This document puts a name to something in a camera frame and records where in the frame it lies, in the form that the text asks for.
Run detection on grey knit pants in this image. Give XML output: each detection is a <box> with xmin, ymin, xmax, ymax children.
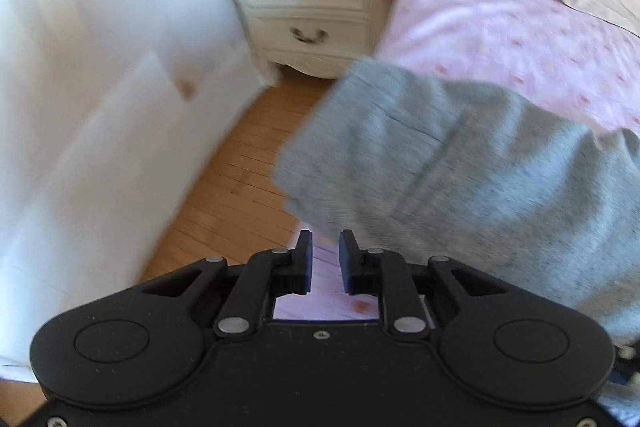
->
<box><xmin>273</xmin><ymin>60</ymin><xmax>639</xmax><ymax>343</ymax></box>

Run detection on lower nightstand drawer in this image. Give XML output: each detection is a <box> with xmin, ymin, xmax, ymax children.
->
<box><xmin>252</xmin><ymin>16</ymin><xmax>370</xmax><ymax>57</ymax></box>

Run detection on pink patterned bed sheet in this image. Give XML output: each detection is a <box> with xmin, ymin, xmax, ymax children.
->
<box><xmin>274</xmin><ymin>0</ymin><xmax>640</xmax><ymax>322</ymax></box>

